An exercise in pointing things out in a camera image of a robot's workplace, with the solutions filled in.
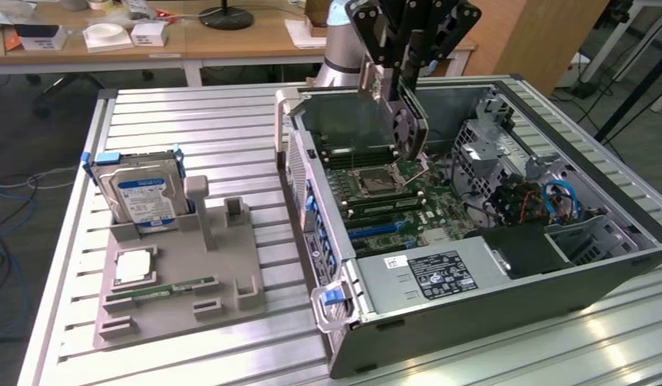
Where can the black graphics card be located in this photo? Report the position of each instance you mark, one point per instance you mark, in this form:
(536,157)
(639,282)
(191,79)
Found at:
(408,124)

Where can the white paper stack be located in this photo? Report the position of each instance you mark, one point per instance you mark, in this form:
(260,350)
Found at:
(303,36)

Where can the wooden cabinet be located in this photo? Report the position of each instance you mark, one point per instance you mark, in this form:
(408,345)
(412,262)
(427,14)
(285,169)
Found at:
(523,40)

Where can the wooden desk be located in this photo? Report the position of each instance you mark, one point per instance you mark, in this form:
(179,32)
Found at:
(228,40)

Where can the black round lamp base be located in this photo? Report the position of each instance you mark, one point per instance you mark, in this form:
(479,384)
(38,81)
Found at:
(225,19)

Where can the metal socket cover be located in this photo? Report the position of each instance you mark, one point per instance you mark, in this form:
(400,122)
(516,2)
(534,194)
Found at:
(416,171)

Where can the perforated metal disk bay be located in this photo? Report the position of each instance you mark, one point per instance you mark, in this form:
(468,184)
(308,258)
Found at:
(480,161)

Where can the CPU socket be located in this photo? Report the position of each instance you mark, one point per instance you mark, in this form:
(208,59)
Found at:
(373,183)

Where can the red small tool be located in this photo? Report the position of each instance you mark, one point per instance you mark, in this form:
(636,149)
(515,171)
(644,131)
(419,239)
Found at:
(165,15)

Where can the black installed RAM stick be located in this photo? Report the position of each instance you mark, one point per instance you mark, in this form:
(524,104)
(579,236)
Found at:
(384,206)

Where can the small white labelled box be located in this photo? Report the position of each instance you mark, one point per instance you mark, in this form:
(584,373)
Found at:
(148,35)

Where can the green motherboard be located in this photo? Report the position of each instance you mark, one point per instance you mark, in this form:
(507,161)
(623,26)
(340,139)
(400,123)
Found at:
(432,217)

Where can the blue expansion slot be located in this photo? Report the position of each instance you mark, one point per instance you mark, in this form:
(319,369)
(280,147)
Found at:
(379,231)

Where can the grey cup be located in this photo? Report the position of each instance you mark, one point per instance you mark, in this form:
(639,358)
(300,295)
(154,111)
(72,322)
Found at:
(73,5)

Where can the grey metal drive bay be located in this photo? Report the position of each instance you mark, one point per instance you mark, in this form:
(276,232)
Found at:
(582,241)

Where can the hard disk in blue carrier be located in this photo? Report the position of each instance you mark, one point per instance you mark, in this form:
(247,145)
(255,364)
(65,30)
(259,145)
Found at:
(142,201)

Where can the black office chair base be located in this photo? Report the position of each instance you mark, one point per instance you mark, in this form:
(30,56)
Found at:
(50,94)

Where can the white box with black lid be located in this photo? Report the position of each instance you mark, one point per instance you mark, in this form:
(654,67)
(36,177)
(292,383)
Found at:
(40,38)

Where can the grey power supply unit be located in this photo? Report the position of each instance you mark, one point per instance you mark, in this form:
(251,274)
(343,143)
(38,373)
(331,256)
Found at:
(384,289)

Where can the blue case latch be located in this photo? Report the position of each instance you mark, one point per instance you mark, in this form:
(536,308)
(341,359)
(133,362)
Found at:
(331,299)

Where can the silver CPU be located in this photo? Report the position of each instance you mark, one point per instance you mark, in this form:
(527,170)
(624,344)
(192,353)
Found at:
(134,267)

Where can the open grey PC case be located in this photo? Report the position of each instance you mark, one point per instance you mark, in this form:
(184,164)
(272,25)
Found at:
(470,321)

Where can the green RAM stick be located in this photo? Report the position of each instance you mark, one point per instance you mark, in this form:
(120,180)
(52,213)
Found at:
(164,290)

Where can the grey printed parts rack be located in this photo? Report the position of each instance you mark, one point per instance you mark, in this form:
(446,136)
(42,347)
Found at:
(169,317)

